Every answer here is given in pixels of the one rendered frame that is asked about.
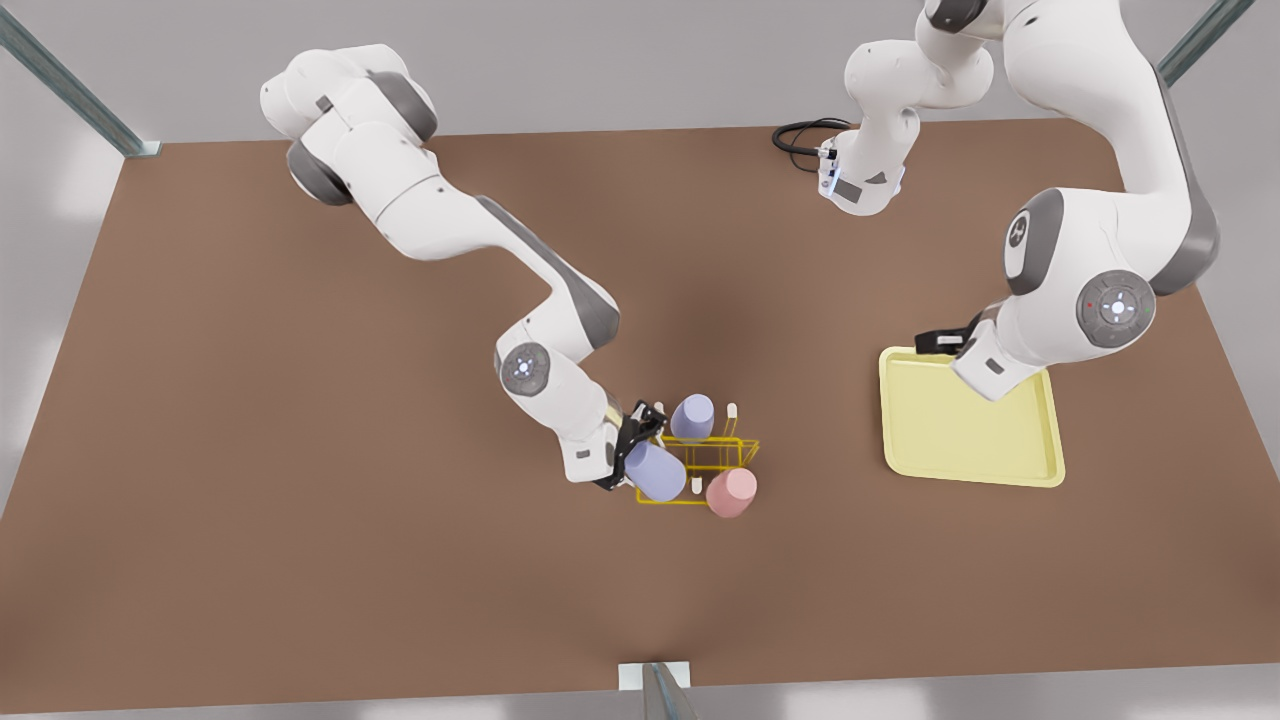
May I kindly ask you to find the black cable loop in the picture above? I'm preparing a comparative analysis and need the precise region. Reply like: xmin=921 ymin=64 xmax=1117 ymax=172
xmin=772 ymin=118 xmax=854 ymax=173

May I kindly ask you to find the small lavender cup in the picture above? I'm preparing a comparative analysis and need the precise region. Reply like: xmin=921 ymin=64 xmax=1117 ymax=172
xmin=670 ymin=394 xmax=716 ymax=442

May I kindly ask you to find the silver frame post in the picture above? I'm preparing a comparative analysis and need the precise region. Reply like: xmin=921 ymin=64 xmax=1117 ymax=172
xmin=0 ymin=8 xmax=161 ymax=159
xmin=1157 ymin=0 xmax=1255 ymax=87
xmin=618 ymin=661 xmax=701 ymax=720

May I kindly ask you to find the large lavender cup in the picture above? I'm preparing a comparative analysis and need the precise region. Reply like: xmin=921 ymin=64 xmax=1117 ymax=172
xmin=624 ymin=441 xmax=688 ymax=503

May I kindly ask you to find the pale yellow tray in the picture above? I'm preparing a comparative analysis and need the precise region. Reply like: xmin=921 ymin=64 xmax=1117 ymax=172
xmin=879 ymin=346 xmax=1067 ymax=489

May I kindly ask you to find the pink cup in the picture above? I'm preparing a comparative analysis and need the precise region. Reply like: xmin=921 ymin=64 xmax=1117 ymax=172
xmin=706 ymin=468 xmax=758 ymax=519

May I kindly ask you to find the yellow wire cup rack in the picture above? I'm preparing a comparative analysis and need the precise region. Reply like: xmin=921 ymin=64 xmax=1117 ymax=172
xmin=636 ymin=401 xmax=761 ymax=507

